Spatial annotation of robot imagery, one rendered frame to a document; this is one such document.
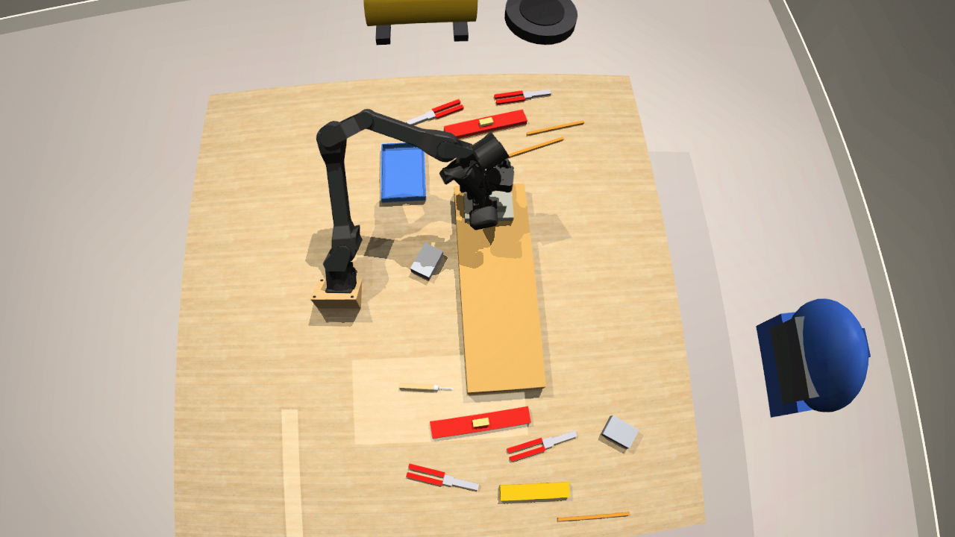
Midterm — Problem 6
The orange panel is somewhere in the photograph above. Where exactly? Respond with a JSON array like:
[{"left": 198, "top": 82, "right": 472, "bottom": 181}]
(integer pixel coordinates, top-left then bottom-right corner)
[{"left": 454, "top": 183, "right": 546, "bottom": 395}]

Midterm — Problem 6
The blue rectangular tray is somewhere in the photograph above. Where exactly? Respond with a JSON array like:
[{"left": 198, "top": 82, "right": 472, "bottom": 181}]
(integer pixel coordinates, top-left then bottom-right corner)
[{"left": 381, "top": 142, "right": 427, "bottom": 203}]

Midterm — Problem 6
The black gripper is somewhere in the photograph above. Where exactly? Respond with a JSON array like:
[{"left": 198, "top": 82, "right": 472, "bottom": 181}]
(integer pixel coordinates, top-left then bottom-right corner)
[{"left": 460, "top": 164, "right": 498, "bottom": 230}]

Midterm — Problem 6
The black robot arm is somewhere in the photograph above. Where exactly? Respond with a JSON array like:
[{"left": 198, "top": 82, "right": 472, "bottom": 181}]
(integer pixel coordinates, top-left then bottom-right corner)
[{"left": 316, "top": 109, "right": 514, "bottom": 294}]

